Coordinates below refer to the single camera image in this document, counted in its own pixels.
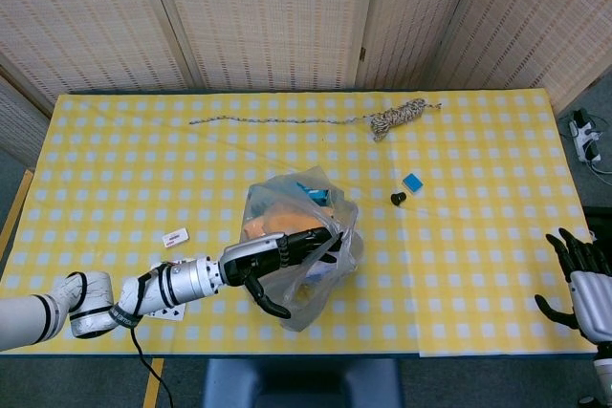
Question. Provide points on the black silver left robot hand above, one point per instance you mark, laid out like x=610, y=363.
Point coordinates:
x=253, y=255

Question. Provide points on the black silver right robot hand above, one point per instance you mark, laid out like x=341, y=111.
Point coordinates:
x=590, y=293

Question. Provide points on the clear plastic bag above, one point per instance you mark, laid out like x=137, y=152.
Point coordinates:
x=311, y=293

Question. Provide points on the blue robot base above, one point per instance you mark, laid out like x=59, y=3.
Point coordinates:
x=301, y=384

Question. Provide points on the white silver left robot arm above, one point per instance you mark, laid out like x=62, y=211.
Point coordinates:
x=186, y=284

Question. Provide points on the blue plastic object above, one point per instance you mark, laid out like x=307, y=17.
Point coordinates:
x=313, y=193

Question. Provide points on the orange plush toy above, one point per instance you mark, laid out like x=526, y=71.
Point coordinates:
x=282, y=221

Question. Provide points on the small white red box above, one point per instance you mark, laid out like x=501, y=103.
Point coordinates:
x=176, y=239

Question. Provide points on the yellow white checkered tablecloth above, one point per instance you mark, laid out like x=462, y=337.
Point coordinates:
x=143, y=178

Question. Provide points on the small black cap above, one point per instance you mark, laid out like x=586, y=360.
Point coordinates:
x=398, y=198

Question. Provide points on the white power strip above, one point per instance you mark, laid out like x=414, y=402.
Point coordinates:
x=583, y=138

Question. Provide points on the blue white eraser block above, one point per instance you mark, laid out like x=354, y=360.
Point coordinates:
x=412, y=183

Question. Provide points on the beige woven folding screen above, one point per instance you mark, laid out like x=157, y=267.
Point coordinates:
x=268, y=16

